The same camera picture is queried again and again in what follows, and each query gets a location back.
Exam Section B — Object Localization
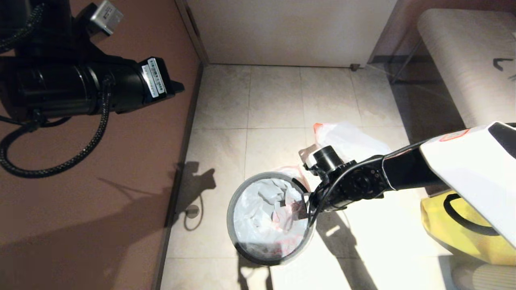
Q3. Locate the white red-printed plastic bag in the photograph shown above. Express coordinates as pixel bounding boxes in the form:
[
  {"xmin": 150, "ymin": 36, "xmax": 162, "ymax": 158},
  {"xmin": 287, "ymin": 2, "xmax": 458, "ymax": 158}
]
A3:
[{"xmin": 233, "ymin": 165, "xmax": 314, "ymax": 264}]

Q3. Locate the white red-printed trash bag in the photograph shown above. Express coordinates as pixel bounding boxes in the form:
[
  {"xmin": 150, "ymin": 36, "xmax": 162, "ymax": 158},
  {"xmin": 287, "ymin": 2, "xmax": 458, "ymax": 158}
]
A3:
[{"xmin": 314, "ymin": 122, "xmax": 393, "ymax": 164}]

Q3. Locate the grey bin rim ring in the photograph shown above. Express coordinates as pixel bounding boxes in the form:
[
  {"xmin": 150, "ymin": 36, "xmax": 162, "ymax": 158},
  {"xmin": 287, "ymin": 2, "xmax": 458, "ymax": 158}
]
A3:
[{"xmin": 226, "ymin": 172, "xmax": 318, "ymax": 267}]

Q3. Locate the yellow plastic bag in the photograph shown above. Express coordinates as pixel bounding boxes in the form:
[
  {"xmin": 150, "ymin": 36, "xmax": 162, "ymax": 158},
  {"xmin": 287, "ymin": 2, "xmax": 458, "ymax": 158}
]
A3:
[{"xmin": 420, "ymin": 191, "xmax": 516, "ymax": 265}]

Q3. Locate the beige striped cushion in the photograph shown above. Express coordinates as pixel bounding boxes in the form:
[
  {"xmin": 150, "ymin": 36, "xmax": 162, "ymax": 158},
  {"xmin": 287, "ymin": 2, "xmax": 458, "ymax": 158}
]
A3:
[{"xmin": 451, "ymin": 264, "xmax": 516, "ymax": 290}]

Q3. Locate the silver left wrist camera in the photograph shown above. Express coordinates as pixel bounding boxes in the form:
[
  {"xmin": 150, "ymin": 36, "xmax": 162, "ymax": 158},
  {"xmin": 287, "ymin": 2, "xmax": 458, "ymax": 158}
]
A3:
[{"xmin": 76, "ymin": 0, "xmax": 125, "ymax": 37}]

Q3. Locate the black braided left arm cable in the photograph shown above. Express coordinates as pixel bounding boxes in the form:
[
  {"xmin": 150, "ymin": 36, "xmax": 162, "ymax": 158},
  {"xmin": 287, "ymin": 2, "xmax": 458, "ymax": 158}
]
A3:
[{"xmin": 0, "ymin": 2, "xmax": 112, "ymax": 179}]

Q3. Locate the black looped cable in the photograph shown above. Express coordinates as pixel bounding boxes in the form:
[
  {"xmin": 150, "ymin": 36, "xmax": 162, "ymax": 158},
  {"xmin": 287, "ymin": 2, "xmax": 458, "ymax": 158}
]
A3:
[{"xmin": 443, "ymin": 193, "xmax": 501, "ymax": 236}]

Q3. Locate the dark metal bench frame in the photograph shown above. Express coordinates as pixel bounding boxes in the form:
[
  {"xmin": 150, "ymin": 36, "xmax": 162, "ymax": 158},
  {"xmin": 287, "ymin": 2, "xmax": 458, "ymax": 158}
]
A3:
[{"xmin": 368, "ymin": 38, "xmax": 442, "ymax": 86}]

